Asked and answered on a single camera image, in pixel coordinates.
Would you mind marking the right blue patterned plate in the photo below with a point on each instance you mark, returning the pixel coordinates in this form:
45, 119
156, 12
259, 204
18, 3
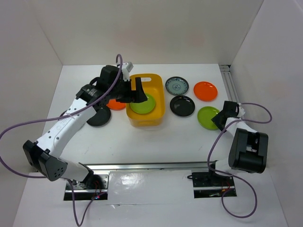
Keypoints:
176, 86

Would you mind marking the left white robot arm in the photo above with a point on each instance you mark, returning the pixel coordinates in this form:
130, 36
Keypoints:
45, 153

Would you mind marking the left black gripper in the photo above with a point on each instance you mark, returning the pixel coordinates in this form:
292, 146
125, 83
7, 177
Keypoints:
137, 96

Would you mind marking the yellow plastic bin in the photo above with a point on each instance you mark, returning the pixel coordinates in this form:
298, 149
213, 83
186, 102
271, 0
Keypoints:
152, 85

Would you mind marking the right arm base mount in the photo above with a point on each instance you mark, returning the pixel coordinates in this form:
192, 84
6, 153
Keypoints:
211, 185

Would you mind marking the green plate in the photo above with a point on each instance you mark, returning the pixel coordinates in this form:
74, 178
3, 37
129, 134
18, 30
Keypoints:
144, 107
205, 116

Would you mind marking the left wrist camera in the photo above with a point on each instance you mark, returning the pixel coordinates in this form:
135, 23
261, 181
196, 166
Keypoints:
126, 69

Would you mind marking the orange plate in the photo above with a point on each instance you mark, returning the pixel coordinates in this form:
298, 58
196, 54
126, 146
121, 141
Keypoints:
205, 91
115, 105

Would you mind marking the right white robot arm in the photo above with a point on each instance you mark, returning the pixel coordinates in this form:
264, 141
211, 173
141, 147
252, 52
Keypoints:
248, 152

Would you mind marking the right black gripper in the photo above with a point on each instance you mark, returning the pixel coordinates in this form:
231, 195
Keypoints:
216, 119

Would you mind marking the left black plate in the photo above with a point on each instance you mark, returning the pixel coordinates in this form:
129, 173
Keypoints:
102, 117

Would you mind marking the black plate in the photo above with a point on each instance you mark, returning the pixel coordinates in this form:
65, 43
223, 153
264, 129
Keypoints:
182, 106
102, 117

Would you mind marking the aluminium front rail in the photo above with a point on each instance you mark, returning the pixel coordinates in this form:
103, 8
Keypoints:
194, 166

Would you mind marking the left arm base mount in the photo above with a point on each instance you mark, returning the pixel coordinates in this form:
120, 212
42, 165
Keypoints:
97, 189

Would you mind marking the right black plate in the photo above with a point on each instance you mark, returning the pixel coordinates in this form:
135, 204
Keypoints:
182, 106

